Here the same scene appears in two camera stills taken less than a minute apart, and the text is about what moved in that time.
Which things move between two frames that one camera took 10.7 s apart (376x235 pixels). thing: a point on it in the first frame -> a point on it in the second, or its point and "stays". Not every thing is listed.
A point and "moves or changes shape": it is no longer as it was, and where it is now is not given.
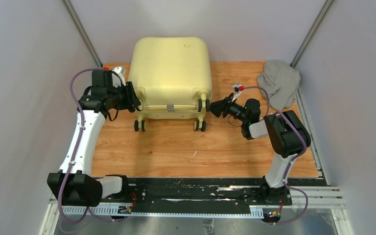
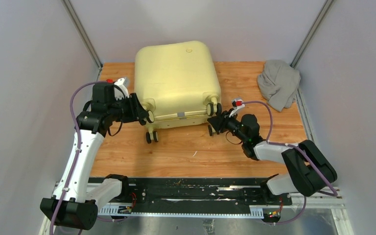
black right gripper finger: (217, 107) -> (217, 122)
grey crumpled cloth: (281, 81) stays
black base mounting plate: (200, 195) stays
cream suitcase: (172, 77) moves or changes shape
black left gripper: (132, 100) -> (136, 111)
